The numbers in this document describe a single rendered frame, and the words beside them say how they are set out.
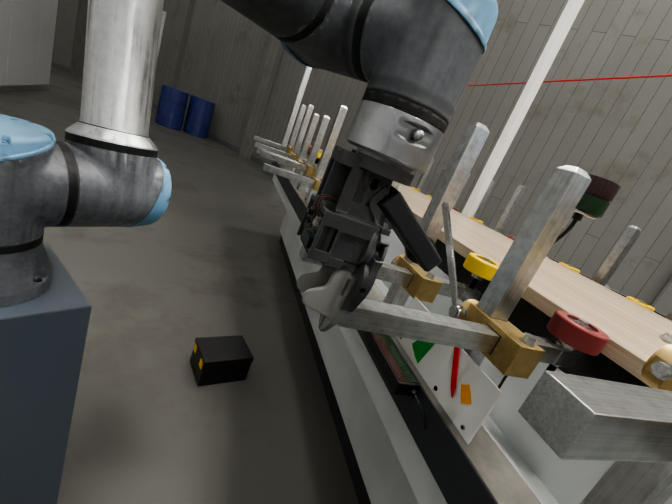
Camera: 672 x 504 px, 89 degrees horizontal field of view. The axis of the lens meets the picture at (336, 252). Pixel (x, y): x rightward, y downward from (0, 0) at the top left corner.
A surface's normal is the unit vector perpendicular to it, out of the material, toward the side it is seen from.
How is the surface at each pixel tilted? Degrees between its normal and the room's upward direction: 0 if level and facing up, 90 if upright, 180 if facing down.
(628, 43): 90
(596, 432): 90
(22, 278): 70
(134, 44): 81
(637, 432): 90
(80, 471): 0
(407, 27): 90
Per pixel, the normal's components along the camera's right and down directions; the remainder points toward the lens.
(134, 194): 0.81, 0.31
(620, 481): -0.90, -0.24
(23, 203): 0.74, 0.54
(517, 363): 0.25, 0.40
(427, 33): -0.29, 0.18
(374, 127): -0.55, 0.04
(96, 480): 0.36, -0.89
